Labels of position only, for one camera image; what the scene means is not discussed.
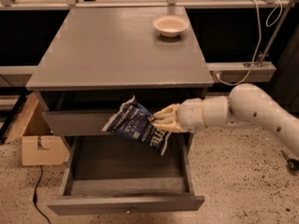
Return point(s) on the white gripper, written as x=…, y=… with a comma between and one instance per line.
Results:
x=191, y=115

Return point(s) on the blue chip bag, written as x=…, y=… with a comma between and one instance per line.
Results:
x=133, y=121

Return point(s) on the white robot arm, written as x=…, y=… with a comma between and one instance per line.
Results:
x=246, y=105

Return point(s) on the open grey lower drawer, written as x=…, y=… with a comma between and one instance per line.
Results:
x=108, y=174

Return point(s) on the grey wooden drawer cabinet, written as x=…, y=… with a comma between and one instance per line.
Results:
x=102, y=57

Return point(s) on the closed grey upper drawer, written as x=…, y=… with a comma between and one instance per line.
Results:
x=78, y=122

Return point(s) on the white paper bowl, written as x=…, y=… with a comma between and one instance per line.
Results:
x=170, y=26

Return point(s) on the black caster wheel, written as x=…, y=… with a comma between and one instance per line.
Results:
x=292, y=164

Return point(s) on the cardboard box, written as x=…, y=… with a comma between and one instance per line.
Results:
x=39, y=146

